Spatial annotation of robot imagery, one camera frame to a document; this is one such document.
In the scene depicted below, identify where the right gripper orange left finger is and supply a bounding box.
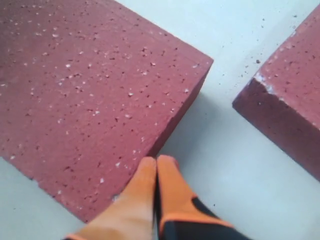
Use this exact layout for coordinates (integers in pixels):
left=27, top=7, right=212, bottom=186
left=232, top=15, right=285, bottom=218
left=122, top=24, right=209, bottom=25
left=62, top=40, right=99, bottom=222
left=65, top=157, right=157, bottom=240

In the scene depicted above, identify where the right gripper black-backed right finger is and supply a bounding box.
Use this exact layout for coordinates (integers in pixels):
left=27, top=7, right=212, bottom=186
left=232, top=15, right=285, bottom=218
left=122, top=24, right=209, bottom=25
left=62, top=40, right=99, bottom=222
left=156, top=155, right=249, bottom=240

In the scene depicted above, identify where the red brick back top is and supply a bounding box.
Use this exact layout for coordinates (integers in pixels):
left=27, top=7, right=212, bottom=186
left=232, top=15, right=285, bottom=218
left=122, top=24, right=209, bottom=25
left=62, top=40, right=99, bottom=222
left=0, top=0, right=213, bottom=222

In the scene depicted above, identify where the red brick large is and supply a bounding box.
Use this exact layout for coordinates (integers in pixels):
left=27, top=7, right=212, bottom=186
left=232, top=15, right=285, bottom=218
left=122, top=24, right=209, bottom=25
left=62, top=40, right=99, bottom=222
left=232, top=7, right=320, bottom=179

